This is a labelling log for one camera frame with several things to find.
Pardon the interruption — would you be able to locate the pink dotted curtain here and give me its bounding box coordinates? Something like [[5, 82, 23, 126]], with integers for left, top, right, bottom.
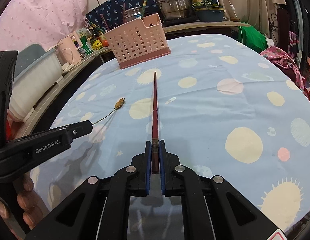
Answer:
[[0, 0, 88, 51]]

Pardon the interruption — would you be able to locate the green plastic bag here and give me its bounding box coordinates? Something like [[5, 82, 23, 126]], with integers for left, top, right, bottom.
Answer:
[[238, 25, 268, 53]]

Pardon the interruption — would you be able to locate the stainless steel steamer pot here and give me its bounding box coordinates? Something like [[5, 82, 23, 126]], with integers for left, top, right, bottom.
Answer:
[[155, 0, 192, 21]]

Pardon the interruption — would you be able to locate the dark red chopstick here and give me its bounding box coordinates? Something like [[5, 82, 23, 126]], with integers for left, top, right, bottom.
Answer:
[[152, 72, 159, 174]]

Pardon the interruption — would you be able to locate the pink electric kettle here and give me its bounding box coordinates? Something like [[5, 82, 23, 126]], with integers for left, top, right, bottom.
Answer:
[[57, 31, 83, 64]]

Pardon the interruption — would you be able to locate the pink perforated utensil basket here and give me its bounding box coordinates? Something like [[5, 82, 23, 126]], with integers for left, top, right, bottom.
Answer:
[[105, 14, 171, 69]]

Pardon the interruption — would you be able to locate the red tomato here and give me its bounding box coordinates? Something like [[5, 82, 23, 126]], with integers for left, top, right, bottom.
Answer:
[[102, 40, 109, 47]]

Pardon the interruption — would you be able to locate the pink floral cloth bundle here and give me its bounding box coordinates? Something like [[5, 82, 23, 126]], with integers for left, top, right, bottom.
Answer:
[[260, 46, 304, 91]]

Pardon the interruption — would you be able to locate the blue planet-print tablecloth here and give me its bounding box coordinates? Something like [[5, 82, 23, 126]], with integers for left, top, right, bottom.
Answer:
[[31, 35, 310, 230]]

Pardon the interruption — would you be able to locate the blue basin with greens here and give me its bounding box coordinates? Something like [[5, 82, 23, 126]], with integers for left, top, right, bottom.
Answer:
[[191, 0, 224, 22]]

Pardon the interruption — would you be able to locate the person's left hand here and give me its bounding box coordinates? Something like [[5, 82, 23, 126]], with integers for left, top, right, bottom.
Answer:
[[0, 173, 49, 233]]

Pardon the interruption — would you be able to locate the beige curtain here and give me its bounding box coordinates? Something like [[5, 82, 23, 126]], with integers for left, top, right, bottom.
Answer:
[[218, 0, 286, 37]]

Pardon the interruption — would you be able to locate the white dish drainer box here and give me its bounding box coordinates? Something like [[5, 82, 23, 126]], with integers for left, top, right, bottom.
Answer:
[[8, 44, 62, 122]]

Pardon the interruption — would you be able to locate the navy floral backsplash cloth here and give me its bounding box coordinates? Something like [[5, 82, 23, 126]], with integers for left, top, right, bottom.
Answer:
[[86, 0, 217, 30]]

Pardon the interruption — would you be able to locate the gold flower-tip stirrer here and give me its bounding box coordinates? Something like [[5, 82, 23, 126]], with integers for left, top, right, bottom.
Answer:
[[92, 98, 125, 125]]

